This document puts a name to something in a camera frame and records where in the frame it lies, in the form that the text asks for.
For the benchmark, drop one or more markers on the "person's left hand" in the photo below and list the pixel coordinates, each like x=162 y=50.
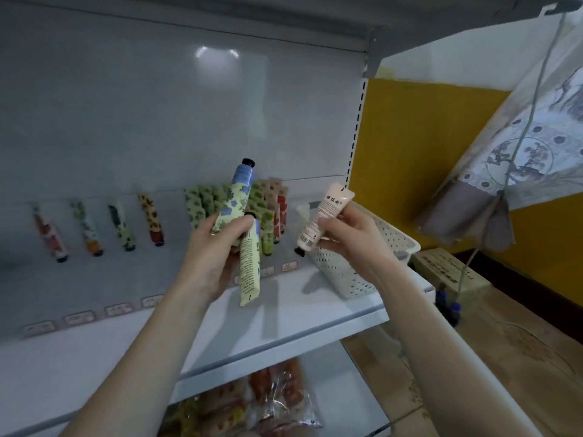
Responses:
x=209 y=264

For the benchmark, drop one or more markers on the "person's right hand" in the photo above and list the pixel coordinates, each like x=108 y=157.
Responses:
x=364 y=250

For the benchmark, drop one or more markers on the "white perforated plastic basket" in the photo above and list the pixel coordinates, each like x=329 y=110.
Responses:
x=401 y=241

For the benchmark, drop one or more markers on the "yellow-green white-label hand cream tube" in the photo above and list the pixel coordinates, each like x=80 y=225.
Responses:
x=250 y=273

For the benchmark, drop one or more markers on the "white pink hand cream tube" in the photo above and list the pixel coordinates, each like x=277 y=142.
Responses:
x=330 y=209

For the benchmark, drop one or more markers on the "row of hand cream tubes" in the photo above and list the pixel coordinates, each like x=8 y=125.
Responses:
x=152 y=221

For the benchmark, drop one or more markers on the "blue floral hand cream tube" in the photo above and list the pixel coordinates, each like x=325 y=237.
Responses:
x=237 y=195

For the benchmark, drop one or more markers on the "white metal shelf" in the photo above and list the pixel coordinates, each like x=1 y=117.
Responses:
x=91 y=359

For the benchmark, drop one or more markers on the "person's right forearm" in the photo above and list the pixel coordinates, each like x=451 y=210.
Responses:
x=455 y=368

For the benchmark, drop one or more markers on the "person's left forearm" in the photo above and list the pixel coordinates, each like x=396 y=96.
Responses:
x=137 y=368

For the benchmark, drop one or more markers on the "small brown cardboard box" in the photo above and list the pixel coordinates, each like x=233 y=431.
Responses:
x=451 y=273

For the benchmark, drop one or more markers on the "cluster of green bottles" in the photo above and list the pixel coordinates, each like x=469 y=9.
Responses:
x=449 y=309

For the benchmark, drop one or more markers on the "pile of snack packets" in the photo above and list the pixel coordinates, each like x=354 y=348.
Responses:
x=246 y=405

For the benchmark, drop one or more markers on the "clear divider tray with labels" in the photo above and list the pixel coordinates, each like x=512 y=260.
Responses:
x=39 y=328

